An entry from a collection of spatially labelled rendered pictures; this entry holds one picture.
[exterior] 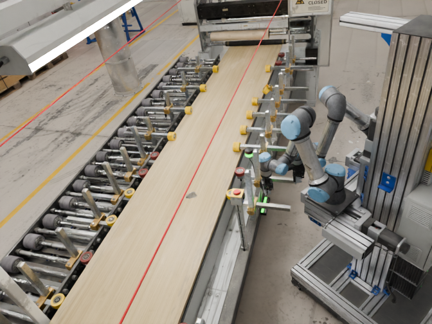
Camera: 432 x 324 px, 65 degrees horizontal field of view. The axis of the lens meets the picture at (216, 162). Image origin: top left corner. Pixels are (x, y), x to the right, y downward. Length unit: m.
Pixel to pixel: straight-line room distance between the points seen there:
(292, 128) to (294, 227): 1.75
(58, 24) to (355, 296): 2.47
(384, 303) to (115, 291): 1.82
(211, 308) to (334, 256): 1.16
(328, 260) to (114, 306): 1.67
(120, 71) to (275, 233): 4.05
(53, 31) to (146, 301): 1.47
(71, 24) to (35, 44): 0.16
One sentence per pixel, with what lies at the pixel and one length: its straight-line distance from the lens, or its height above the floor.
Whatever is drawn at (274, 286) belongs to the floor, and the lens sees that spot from 3.04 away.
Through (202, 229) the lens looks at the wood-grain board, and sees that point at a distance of 2.28.
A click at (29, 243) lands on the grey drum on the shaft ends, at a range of 2.86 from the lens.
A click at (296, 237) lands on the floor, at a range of 3.33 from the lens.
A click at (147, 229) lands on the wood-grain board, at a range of 2.39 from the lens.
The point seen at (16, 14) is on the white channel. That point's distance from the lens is 1.08.
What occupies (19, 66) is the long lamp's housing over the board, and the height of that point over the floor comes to 2.33.
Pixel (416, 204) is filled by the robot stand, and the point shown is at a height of 1.21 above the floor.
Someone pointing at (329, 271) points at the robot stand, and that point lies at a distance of 2.89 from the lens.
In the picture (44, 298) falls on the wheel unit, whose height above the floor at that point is 0.85.
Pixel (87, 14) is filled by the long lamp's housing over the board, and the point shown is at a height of 2.36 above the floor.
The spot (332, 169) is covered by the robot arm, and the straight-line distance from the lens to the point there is 2.07.
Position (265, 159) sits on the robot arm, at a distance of 2.14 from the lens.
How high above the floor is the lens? 2.61
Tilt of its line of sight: 38 degrees down
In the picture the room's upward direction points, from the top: 11 degrees counter-clockwise
